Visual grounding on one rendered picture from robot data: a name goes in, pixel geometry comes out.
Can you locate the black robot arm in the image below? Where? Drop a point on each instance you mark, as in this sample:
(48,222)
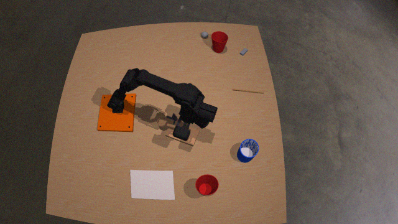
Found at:
(189,97)

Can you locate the white flat rectangular sheet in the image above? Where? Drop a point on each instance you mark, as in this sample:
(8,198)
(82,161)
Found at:
(148,184)

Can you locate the small grey ball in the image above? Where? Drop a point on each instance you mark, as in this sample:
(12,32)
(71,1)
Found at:
(204,34)

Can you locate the blue cup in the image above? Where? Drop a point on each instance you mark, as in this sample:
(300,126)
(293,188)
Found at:
(247,150)

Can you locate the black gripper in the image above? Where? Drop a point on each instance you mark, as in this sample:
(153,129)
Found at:
(181,132)

